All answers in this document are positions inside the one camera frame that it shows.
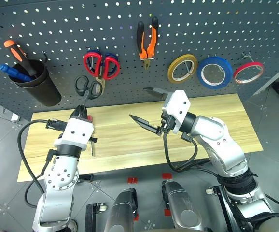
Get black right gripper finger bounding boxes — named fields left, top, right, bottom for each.
left=129, top=114, right=160, bottom=136
left=143, top=87, right=168, bottom=101

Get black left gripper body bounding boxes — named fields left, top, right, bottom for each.
left=69, top=110, right=90, bottom=120

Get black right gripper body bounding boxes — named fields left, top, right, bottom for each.
left=157, top=92, right=179, bottom=136

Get black handled scissors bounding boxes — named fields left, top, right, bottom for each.
left=75, top=75, right=103, bottom=108

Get yellow tape roll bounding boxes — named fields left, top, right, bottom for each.
left=167, top=54, right=198, bottom=85

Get blue tape roll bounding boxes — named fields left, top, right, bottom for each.
left=197, top=57, right=233, bottom=90

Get dark grey perforated pegboard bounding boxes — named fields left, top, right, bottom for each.
left=0, top=0, right=279, bottom=121

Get red tape roll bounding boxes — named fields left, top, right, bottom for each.
left=233, top=61, right=265, bottom=85

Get black cup holder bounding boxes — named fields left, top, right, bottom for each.
left=13, top=59, right=62, bottom=107

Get orange and black pliers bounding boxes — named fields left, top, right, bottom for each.
left=136, top=16, right=159, bottom=71

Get black table clamp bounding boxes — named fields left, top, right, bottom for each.
left=78, top=173, right=95, bottom=183

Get orange and black screwdriver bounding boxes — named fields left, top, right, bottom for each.
left=3, top=40, right=39, bottom=77

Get dark rounded robot leg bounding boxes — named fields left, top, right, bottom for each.
left=162, top=180, right=203, bottom=232
left=104, top=188, right=138, bottom=232

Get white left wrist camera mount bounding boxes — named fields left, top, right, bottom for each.
left=54, top=116, right=95, bottom=149

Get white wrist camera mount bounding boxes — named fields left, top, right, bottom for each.
left=162, top=90, right=192, bottom=134
left=54, top=116, right=95, bottom=149

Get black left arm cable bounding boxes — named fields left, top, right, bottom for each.
left=18, top=118, right=67, bottom=209

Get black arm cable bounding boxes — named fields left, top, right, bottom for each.
left=163, top=132, right=227, bottom=174
left=18, top=118, right=67, bottom=209

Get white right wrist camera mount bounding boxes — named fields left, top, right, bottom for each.
left=162, top=90, right=192, bottom=134

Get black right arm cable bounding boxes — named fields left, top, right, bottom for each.
left=163, top=132, right=227, bottom=174

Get red handled scissors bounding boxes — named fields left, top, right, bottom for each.
left=83, top=49, right=121, bottom=95

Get blue handled screwdriver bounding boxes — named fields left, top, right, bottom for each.
left=0, top=63, right=34, bottom=83

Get black metal frame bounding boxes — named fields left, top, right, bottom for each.
left=85, top=203, right=108, bottom=232
left=206, top=185, right=241, bottom=232

